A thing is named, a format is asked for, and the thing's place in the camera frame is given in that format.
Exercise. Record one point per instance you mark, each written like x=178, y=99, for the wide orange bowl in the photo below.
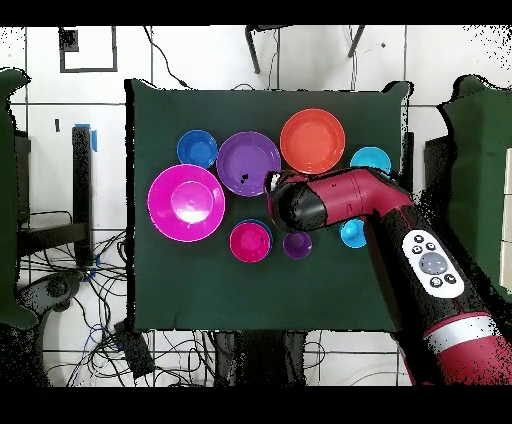
x=312, y=141

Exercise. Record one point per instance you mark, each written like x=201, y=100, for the light blue plastic cup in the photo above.
x=351, y=236

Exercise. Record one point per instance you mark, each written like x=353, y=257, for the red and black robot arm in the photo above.
x=348, y=196

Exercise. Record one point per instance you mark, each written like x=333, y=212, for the black power strip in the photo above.
x=134, y=350

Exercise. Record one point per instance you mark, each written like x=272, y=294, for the red small bowl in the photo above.
x=248, y=242

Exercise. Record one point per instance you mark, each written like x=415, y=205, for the large pink bowl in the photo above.
x=168, y=200

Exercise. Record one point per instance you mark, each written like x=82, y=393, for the dark green tablecloth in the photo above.
x=180, y=284

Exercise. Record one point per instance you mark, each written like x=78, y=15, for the black round machine base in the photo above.
x=56, y=288

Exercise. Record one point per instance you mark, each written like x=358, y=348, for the wide purple bowl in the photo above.
x=248, y=160

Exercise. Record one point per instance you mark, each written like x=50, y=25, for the dark blue small bowl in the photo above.
x=197, y=148

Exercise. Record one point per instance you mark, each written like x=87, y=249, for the blue straight-sided bowl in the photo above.
x=268, y=230

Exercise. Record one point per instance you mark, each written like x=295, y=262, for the black bench frame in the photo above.
x=82, y=192
x=438, y=168

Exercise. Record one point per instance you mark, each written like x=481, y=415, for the purple plastic cup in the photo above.
x=297, y=246

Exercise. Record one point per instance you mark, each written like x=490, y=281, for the black camera stand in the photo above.
x=252, y=52

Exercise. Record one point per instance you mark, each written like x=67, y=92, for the light blue small bowl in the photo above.
x=370, y=158

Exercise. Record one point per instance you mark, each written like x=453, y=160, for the green-clothed side table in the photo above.
x=480, y=160
x=10, y=200

